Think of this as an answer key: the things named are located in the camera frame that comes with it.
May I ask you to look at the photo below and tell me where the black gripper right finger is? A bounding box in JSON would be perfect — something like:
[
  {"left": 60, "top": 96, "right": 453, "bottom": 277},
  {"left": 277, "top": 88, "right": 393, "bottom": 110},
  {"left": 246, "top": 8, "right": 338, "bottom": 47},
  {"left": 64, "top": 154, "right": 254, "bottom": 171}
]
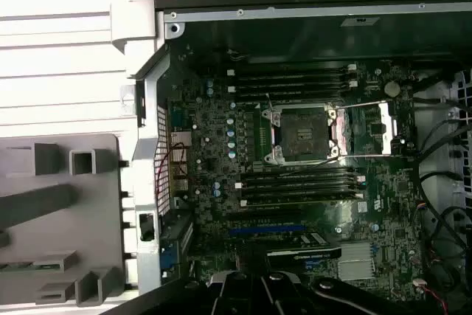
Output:
[{"left": 257, "top": 243, "right": 420, "bottom": 315}]

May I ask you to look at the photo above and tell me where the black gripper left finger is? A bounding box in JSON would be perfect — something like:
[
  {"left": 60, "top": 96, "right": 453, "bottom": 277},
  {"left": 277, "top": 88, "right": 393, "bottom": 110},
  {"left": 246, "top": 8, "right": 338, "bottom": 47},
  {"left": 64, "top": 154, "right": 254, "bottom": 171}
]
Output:
[{"left": 119, "top": 243, "right": 260, "bottom": 315}]

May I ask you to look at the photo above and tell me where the metal socket cover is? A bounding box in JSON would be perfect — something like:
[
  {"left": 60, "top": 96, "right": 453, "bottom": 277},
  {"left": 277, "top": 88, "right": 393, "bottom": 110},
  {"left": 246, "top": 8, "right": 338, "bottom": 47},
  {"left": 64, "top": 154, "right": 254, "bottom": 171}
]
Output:
[{"left": 330, "top": 102, "right": 400, "bottom": 158}]

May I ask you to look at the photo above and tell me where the CPU socket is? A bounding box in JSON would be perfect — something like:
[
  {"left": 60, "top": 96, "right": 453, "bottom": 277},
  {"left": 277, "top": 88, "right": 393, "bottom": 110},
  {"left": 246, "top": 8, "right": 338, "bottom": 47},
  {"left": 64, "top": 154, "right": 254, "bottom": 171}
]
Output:
[{"left": 263, "top": 102, "right": 343, "bottom": 165}]

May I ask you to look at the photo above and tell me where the black graphics card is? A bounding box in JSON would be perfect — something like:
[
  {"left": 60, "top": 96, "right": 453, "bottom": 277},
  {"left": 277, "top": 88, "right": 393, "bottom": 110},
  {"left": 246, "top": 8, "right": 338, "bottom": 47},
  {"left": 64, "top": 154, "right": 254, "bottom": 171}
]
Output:
[{"left": 264, "top": 231, "right": 343, "bottom": 261}]

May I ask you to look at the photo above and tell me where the blue expansion slot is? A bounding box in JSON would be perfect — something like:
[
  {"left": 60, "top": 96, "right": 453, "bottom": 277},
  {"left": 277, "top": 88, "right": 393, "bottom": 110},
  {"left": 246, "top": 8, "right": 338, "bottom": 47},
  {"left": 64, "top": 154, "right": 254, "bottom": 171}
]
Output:
[{"left": 228, "top": 226, "right": 309, "bottom": 238}]

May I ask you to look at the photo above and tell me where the silver chipset heatsink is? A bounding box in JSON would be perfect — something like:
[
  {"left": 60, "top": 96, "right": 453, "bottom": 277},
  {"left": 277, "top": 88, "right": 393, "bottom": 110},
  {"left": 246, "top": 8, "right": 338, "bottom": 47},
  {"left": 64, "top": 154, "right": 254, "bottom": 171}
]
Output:
[{"left": 336, "top": 240, "right": 376, "bottom": 281}]

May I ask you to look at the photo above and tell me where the black expansion slot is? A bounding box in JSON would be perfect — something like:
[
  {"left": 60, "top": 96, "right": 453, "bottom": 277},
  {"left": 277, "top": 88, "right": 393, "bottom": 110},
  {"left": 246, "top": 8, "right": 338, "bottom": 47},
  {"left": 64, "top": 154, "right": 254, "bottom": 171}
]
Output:
[{"left": 225, "top": 210, "right": 304, "bottom": 221}]

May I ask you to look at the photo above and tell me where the green RAM stick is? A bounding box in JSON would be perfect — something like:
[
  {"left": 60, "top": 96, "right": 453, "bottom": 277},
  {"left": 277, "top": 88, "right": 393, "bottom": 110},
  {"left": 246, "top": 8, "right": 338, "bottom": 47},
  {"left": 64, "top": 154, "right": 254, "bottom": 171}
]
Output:
[
  {"left": 0, "top": 260, "right": 63, "bottom": 272},
  {"left": 239, "top": 198, "right": 364, "bottom": 208}
]

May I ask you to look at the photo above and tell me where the black RAM slot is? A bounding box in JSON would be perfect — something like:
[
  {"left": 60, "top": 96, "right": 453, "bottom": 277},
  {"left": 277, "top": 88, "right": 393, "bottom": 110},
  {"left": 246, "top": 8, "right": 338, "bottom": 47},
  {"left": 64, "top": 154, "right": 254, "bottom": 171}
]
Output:
[
  {"left": 241, "top": 171, "right": 364, "bottom": 181},
  {"left": 234, "top": 92, "right": 357, "bottom": 102},
  {"left": 241, "top": 189, "right": 364, "bottom": 198},
  {"left": 226, "top": 66, "right": 358, "bottom": 75},
  {"left": 234, "top": 75, "right": 357, "bottom": 83},
  {"left": 227, "top": 84, "right": 358, "bottom": 94},
  {"left": 235, "top": 181, "right": 364, "bottom": 190}
]

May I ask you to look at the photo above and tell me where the green motherboard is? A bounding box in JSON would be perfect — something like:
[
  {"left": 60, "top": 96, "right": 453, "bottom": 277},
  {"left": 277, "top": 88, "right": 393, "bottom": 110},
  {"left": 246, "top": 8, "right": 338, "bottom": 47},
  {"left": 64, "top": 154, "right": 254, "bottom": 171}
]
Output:
[{"left": 165, "top": 44, "right": 425, "bottom": 294}]

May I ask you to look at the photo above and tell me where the grey parts rack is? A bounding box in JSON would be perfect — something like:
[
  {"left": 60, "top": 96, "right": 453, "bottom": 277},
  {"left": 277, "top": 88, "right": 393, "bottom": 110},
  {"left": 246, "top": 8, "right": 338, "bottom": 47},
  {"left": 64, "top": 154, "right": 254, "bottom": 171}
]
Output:
[{"left": 0, "top": 132, "right": 125, "bottom": 308}]

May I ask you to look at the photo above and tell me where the black PC case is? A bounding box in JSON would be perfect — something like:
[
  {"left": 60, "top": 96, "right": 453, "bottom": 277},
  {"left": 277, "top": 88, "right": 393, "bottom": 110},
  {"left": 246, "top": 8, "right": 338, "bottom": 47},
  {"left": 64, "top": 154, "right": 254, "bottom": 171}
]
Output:
[{"left": 110, "top": 0, "right": 472, "bottom": 315}]

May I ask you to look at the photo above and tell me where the round coin battery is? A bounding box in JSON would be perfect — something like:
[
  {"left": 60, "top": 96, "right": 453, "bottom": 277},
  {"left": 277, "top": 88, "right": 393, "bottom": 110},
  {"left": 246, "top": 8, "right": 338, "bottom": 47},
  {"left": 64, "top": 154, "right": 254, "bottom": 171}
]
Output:
[{"left": 383, "top": 80, "right": 402, "bottom": 97}]

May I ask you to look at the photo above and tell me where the thin red wire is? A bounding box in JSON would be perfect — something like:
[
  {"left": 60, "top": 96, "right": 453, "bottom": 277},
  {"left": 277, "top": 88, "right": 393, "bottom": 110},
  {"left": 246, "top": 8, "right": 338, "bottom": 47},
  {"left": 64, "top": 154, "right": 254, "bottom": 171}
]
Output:
[
  {"left": 414, "top": 280, "right": 447, "bottom": 303},
  {"left": 155, "top": 142, "right": 187, "bottom": 204}
]

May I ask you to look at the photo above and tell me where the black cable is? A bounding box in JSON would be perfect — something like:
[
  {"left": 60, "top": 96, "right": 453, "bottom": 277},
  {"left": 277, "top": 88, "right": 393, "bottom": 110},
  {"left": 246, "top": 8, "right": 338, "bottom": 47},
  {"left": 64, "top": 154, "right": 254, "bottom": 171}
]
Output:
[{"left": 414, "top": 119, "right": 472, "bottom": 227}]

